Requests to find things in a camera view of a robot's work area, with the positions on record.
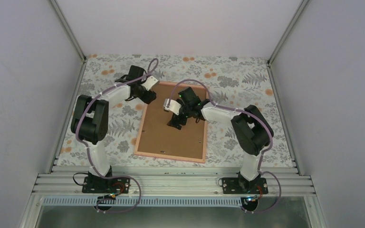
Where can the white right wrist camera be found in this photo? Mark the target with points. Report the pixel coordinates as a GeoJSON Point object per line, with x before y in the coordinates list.
{"type": "Point", "coordinates": [172, 106]}

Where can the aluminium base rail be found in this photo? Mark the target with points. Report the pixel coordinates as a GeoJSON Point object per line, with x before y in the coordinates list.
{"type": "Point", "coordinates": [179, 185]}

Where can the aluminium enclosure corner post left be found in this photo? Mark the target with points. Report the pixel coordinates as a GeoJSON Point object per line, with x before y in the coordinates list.
{"type": "Point", "coordinates": [67, 28]}

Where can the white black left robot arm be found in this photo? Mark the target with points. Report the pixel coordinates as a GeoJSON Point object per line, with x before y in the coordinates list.
{"type": "Point", "coordinates": [90, 120]}

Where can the aluminium enclosure corner post right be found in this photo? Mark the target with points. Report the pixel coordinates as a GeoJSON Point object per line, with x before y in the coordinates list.
{"type": "Point", "coordinates": [299, 11]}

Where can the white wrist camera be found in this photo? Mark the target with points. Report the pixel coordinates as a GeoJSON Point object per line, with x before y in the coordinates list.
{"type": "Point", "coordinates": [172, 106]}
{"type": "Point", "coordinates": [150, 82]}

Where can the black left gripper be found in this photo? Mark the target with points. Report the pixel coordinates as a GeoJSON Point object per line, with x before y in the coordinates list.
{"type": "Point", "coordinates": [149, 98]}

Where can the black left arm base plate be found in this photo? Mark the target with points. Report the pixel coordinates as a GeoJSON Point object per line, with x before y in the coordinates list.
{"type": "Point", "coordinates": [95, 184]}

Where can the pink wooden picture frame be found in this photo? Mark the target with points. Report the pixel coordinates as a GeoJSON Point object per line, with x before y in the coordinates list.
{"type": "Point", "coordinates": [170, 156]}

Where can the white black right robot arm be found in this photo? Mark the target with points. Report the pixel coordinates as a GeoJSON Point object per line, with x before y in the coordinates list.
{"type": "Point", "coordinates": [252, 131]}

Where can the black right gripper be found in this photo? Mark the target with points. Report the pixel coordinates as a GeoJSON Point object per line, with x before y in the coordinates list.
{"type": "Point", "coordinates": [172, 123]}

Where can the aluminium enclosure corner post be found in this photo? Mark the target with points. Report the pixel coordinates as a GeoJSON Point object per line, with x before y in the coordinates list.
{"type": "Point", "coordinates": [67, 28]}
{"type": "Point", "coordinates": [299, 11]}

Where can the floral patterned table mat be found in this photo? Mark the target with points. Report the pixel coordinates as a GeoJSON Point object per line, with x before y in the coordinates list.
{"type": "Point", "coordinates": [232, 81]}

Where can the perforated grey cable tray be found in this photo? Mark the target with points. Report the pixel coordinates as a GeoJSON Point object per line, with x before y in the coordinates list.
{"type": "Point", "coordinates": [146, 201]}

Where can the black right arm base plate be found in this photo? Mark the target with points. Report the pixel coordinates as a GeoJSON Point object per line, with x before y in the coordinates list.
{"type": "Point", "coordinates": [243, 186]}

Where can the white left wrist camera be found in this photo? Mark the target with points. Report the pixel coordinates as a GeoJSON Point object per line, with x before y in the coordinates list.
{"type": "Point", "coordinates": [150, 82]}

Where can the brown cardboard backing board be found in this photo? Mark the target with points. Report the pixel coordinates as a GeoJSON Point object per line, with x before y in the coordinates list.
{"type": "Point", "coordinates": [170, 138]}

